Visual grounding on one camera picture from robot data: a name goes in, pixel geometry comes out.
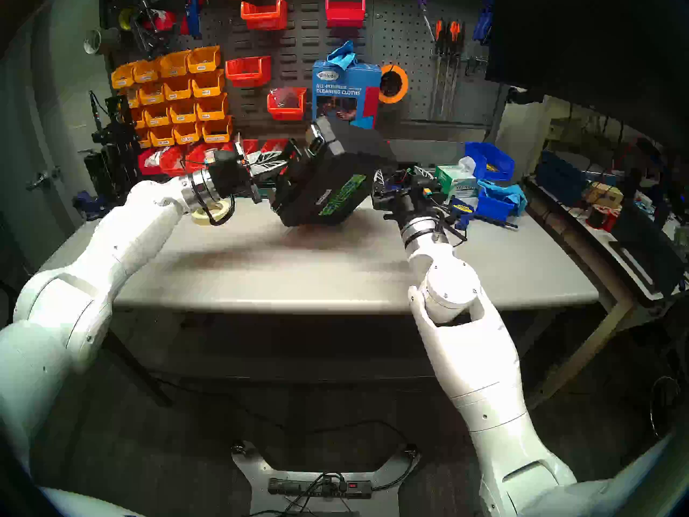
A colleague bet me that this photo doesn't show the orange plastic bin with bag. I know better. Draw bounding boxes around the orange plastic bin with bag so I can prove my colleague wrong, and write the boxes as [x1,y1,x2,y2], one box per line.
[267,88,307,121]

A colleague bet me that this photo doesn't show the black plastic tool box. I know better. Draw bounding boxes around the black plastic tool box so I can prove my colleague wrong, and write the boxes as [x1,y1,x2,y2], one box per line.
[269,116,398,228]

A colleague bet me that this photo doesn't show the small cardboard box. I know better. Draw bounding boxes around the small cardboard box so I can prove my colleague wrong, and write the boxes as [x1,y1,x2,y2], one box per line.
[584,182,625,208]

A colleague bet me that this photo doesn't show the grey pegboard panel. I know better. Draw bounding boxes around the grey pegboard panel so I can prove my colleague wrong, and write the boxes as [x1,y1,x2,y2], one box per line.
[371,0,509,128]

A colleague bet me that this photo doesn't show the red plastic bin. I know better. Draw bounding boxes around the red plastic bin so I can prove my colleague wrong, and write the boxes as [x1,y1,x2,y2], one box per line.
[325,0,367,28]

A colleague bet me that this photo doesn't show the blue cleaning cloths box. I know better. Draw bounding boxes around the blue cleaning cloths box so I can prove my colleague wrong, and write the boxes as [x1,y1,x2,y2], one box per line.
[311,59,382,130]

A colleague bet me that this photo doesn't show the blue microfiber cloth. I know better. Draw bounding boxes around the blue microfiber cloth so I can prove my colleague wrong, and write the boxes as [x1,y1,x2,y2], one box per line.
[478,179,528,216]

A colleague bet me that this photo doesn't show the white green tissue box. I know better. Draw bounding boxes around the white green tissue box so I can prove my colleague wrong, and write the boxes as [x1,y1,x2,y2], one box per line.
[435,158,480,199]

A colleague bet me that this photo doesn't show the black metal tool stand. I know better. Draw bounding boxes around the black metal tool stand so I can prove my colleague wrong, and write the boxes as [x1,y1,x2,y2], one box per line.
[83,93,143,199]

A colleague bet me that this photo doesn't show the orange tape reel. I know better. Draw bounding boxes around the orange tape reel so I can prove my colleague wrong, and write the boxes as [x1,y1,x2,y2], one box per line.
[378,64,409,104]

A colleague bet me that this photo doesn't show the blue cloth in dispenser box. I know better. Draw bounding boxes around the blue cloth in dispenser box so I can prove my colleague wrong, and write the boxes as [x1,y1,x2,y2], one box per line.
[326,40,357,71]

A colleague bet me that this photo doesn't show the grey gear puller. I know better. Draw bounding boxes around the grey gear puller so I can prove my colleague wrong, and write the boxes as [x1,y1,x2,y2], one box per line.
[129,0,179,61]

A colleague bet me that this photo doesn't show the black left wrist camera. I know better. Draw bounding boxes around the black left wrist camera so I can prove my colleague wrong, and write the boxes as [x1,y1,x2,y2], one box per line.
[207,149,247,167]

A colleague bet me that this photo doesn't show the red and black wire spool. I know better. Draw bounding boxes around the red and black wire spool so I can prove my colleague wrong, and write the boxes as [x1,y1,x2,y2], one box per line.
[587,204,620,232]

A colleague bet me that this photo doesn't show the large blue plastic bin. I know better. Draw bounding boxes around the large blue plastic bin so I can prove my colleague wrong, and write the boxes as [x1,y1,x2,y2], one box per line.
[464,142,515,181]

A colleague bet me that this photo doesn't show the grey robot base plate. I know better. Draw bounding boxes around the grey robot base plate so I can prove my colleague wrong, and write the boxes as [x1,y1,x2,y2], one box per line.
[231,441,420,517]

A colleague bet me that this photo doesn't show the yellow storage bins rack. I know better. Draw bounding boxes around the yellow storage bins rack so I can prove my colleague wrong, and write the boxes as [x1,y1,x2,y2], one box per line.
[100,0,229,145]

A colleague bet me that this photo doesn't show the large red wall bins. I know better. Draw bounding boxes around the large red wall bins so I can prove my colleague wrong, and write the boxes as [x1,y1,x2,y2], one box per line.
[223,0,375,124]

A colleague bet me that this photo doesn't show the orange black screwdriver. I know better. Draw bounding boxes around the orange black screwdriver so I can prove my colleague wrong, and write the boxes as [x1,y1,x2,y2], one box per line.
[440,20,458,119]
[449,22,467,118]
[430,19,446,119]

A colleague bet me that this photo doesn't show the black flat tray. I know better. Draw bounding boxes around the black flat tray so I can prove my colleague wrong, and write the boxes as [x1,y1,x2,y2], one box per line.
[608,198,689,309]

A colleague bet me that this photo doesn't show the small blue vise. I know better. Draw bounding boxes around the small blue vise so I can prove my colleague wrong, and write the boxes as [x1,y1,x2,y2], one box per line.
[72,190,106,221]

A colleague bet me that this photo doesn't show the black monitor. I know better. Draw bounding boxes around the black monitor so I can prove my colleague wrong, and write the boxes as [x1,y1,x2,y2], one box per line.
[484,0,689,156]

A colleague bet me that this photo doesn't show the purple handled scissors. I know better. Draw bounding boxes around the purple handled scissors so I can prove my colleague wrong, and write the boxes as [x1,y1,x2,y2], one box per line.
[406,0,435,41]

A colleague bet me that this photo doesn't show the blue handled crimper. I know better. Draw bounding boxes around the blue handled crimper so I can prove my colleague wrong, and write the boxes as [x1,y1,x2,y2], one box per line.
[185,0,204,40]

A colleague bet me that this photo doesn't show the beige side desk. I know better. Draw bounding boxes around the beige side desk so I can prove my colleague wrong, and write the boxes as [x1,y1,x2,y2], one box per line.
[525,96,689,409]

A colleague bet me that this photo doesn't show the grey workbench lower shelf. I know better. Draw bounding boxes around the grey workbench lower shelf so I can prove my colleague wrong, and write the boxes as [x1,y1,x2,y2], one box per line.
[116,311,442,393]

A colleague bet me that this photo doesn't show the blue handled pliers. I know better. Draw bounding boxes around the blue handled pliers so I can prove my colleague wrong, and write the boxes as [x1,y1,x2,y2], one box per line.
[473,0,495,45]

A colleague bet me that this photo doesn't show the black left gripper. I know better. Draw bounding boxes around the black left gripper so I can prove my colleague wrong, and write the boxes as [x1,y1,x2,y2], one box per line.
[207,152,290,203]

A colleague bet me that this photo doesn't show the small blue plastic bin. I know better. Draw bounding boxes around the small blue plastic bin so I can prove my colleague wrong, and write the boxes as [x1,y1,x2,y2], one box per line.
[476,185,515,222]

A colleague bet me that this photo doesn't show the beige masking tape roll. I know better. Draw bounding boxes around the beige masking tape roll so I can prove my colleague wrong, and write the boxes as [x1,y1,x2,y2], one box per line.
[192,201,235,227]

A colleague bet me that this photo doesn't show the blue yellow bar clamp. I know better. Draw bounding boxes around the blue yellow bar clamp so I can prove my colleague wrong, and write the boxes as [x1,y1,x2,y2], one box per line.
[449,197,518,230]

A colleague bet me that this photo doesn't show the dark blue storage crate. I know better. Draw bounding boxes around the dark blue storage crate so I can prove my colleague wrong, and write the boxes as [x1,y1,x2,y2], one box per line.
[536,150,593,199]

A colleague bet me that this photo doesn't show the silver door handle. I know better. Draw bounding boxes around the silver door handle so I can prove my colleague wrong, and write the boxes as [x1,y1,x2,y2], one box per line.
[26,166,61,192]

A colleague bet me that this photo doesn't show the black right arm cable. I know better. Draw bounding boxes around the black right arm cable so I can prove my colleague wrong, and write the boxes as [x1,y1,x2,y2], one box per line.
[425,195,469,247]

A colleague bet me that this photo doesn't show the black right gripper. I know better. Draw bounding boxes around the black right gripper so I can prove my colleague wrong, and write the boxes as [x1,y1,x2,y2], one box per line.
[371,166,439,223]

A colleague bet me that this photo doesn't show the black power strip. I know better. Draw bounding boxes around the black power strip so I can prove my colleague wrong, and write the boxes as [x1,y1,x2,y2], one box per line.
[268,477,373,499]

